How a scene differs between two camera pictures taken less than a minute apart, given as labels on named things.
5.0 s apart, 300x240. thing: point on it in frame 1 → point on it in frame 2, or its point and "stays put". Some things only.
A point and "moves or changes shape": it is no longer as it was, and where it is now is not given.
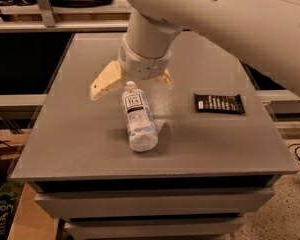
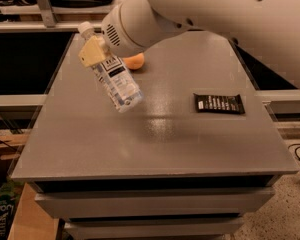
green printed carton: [3, 202] stays put
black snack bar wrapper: [214, 103] stays put
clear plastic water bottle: [143, 134] moves or changes shape
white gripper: [144, 66] → [115, 34]
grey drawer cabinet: [218, 153] stays put
